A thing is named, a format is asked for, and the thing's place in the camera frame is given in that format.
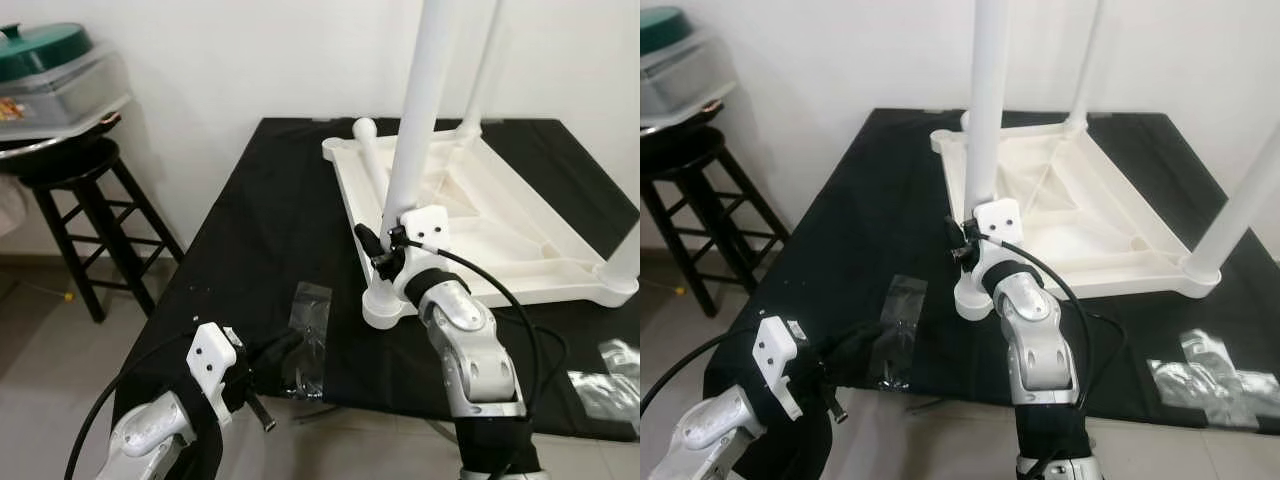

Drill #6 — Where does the black wooden stool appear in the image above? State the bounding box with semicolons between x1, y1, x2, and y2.
20;140;186;323
640;130;791;319

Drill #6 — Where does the green round lid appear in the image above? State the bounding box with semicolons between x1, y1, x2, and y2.
640;5;696;56
0;22;96;86

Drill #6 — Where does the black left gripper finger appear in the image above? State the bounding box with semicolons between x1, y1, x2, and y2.
817;324;870;368
257;329;307;380
829;324;886;382
247;329;294;370

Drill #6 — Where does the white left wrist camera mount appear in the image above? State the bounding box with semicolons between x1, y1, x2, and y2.
187;322;243;426
752;315;807;421

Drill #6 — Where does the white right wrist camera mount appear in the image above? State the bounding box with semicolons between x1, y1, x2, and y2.
395;205;451;301
955;197;1023;301

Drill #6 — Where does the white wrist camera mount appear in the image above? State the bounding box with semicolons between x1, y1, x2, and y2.
955;197;1023;301
752;315;807;421
187;322;243;426
395;205;451;301

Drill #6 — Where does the white plastic table top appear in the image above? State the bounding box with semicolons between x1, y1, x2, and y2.
930;112;1221;321
322;120;641;331

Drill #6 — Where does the beige striped cloth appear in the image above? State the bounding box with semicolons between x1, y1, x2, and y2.
0;180;26;239

